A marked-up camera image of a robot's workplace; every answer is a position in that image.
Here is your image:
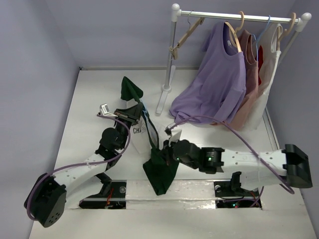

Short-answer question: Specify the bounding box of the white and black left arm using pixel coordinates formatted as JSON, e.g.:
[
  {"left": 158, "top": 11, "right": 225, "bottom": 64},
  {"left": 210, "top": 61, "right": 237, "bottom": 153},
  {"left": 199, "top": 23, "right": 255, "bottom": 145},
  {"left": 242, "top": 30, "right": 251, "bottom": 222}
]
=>
[{"left": 24, "top": 103, "right": 143, "bottom": 228}]

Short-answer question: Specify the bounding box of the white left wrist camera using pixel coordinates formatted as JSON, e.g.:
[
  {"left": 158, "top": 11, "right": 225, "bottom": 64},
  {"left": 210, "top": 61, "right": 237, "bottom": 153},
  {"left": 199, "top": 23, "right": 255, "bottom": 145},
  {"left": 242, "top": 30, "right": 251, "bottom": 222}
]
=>
[{"left": 96, "top": 104, "right": 117, "bottom": 119}]

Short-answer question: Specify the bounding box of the red garment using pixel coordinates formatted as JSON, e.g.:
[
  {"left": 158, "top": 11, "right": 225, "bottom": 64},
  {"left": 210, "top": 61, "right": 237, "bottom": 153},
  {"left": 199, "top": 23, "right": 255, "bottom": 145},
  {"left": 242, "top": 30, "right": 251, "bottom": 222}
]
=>
[{"left": 258, "top": 46, "right": 264, "bottom": 85}]

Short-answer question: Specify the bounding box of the white and green t shirt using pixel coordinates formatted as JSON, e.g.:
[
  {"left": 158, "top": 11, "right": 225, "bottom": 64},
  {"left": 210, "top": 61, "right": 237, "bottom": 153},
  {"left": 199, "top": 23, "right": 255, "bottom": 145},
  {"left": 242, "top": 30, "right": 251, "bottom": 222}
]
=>
[{"left": 120, "top": 76, "right": 178, "bottom": 196}]

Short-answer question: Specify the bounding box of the pink t shirt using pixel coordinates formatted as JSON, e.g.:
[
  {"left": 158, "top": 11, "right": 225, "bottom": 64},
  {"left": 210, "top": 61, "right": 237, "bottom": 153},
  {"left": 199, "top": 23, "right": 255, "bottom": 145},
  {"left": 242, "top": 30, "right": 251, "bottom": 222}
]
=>
[{"left": 211, "top": 29, "right": 260, "bottom": 130}]

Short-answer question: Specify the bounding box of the wooden hanger under white top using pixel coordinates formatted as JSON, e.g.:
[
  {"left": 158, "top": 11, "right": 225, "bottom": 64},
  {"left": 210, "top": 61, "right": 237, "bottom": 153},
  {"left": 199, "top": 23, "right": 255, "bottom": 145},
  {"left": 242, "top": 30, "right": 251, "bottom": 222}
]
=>
[{"left": 275, "top": 12, "right": 297, "bottom": 52}]

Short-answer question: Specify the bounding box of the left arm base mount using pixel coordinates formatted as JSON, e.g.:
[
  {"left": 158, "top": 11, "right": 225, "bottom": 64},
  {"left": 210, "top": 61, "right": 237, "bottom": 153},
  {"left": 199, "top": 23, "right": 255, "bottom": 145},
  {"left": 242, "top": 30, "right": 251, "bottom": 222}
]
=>
[{"left": 79, "top": 173, "right": 127, "bottom": 210}]

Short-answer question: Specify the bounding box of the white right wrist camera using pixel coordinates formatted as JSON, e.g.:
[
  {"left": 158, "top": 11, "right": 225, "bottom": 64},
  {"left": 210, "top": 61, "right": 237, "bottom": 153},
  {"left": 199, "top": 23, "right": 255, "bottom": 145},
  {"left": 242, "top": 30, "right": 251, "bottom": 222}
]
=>
[{"left": 164, "top": 123, "right": 182, "bottom": 146}]

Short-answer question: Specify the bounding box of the white tank top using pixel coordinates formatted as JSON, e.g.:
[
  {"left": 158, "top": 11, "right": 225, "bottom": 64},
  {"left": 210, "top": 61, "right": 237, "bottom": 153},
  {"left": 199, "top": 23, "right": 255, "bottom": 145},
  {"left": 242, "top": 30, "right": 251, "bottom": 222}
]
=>
[{"left": 244, "top": 23, "right": 283, "bottom": 130}]

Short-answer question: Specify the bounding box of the empty wooden clip hanger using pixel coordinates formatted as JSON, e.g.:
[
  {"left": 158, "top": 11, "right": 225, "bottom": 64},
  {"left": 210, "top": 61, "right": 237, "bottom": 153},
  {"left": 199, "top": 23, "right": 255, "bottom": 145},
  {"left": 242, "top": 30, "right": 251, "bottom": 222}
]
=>
[{"left": 168, "top": 9, "right": 204, "bottom": 61}]

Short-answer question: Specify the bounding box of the blue hanger under pink shirt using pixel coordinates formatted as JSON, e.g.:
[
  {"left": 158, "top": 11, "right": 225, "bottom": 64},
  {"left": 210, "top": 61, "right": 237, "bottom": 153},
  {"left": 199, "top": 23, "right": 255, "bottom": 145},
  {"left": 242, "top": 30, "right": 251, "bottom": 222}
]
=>
[{"left": 252, "top": 15, "right": 271, "bottom": 61}]

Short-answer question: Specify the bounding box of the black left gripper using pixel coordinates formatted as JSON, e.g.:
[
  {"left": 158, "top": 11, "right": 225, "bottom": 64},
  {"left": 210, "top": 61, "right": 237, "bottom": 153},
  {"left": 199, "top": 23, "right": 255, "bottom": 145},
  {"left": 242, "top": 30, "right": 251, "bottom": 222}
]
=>
[{"left": 112, "top": 103, "right": 142, "bottom": 150}]

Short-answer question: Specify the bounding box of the light blue wire hanger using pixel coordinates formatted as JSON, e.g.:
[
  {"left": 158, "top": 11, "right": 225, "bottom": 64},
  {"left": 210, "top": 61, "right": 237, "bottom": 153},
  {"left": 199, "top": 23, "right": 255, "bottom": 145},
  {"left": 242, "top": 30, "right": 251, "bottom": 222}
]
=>
[{"left": 141, "top": 102, "right": 160, "bottom": 151}]

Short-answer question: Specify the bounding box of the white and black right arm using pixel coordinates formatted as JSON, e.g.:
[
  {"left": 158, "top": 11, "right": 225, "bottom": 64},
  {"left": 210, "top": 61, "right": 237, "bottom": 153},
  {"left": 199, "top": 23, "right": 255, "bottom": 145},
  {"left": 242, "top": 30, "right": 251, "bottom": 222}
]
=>
[{"left": 164, "top": 139, "right": 313, "bottom": 195}]

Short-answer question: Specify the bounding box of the wooden hanger under purple shirt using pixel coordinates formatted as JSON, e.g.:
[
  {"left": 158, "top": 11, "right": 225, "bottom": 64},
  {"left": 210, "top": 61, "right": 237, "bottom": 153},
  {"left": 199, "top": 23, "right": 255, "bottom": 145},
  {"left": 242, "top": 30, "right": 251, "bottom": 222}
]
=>
[{"left": 225, "top": 11, "right": 245, "bottom": 53}]

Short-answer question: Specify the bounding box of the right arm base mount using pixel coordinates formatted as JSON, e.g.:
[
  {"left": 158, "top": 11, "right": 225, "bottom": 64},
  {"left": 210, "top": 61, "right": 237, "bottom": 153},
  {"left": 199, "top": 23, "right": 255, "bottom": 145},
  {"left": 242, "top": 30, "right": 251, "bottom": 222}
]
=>
[{"left": 214, "top": 172, "right": 262, "bottom": 209}]

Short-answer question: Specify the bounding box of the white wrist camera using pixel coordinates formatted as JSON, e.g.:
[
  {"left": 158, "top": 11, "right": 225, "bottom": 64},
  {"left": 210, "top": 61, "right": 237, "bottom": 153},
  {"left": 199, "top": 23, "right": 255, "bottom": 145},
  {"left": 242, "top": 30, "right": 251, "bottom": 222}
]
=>
[
  {"left": 96, "top": 104, "right": 117, "bottom": 119},
  {"left": 164, "top": 123, "right": 182, "bottom": 146}
]

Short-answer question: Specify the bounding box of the white metal clothes rack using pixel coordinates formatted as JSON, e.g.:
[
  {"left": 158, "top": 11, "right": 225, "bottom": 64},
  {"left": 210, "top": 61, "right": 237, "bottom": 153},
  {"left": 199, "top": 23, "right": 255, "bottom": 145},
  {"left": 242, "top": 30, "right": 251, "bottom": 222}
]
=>
[{"left": 155, "top": 3, "right": 312, "bottom": 116}]

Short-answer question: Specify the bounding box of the purple t shirt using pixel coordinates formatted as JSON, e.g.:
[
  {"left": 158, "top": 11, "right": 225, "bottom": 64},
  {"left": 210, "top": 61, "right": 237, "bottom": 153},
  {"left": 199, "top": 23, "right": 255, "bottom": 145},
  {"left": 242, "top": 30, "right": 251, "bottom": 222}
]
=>
[{"left": 169, "top": 21, "right": 246, "bottom": 124}]

